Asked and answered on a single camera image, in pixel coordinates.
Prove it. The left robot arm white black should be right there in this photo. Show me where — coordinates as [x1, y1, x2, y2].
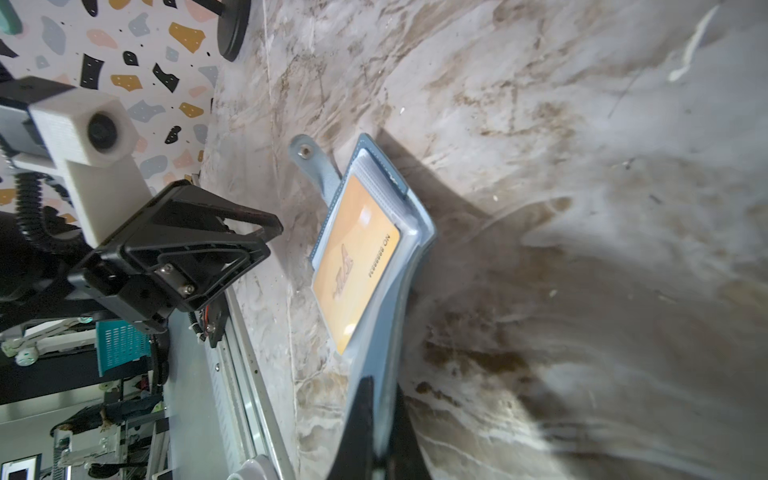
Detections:
[1, 173, 283, 334]

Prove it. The blue leather card holder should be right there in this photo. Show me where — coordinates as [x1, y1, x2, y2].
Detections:
[289, 134, 436, 457]

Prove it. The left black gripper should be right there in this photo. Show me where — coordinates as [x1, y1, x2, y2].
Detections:
[66, 180, 283, 333]

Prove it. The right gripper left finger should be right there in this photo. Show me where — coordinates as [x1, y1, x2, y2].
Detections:
[327, 376, 374, 480]

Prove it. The black microphone stand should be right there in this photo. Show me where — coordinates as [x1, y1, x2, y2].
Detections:
[193, 0, 251, 62]

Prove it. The orange credit card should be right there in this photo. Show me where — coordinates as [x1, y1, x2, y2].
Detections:
[313, 176, 400, 354]

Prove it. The mint green microphone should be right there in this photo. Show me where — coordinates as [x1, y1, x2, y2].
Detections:
[0, 0, 23, 35]

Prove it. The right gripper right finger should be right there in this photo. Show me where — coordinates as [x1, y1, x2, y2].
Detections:
[386, 387, 432, 480]

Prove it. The black corrugated cable hose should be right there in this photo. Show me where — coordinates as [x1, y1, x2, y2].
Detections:
[11, 170, 85, 256]

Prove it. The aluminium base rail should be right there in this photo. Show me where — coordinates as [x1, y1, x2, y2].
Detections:
[205, 289, 295, 479]

